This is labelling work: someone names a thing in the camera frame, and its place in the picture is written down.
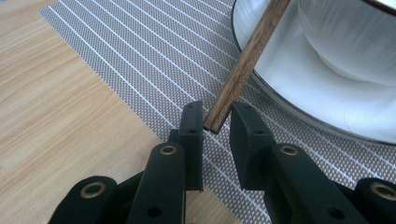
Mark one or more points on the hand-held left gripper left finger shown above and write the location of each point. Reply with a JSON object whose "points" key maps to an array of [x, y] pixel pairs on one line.
{"points": [[191, 146]]}

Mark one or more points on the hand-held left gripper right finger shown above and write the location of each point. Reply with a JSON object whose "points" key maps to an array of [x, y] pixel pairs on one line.
{"points": [[249, 149]]}

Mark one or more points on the brown wooden chopstick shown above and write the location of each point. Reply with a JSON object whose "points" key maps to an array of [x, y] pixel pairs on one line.
{"points": [[239, 68], [249, 74]]}

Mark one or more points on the white plate with dark rim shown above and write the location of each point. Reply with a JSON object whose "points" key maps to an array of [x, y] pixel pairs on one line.
{"points": [[305, 93]]}

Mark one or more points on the grey striped placemat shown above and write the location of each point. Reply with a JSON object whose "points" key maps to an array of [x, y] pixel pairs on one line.
{"points": [[140, 56]]}

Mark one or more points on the white bowl with dark rim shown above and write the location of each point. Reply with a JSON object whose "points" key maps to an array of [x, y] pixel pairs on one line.
{"points": [[351, 37]]}

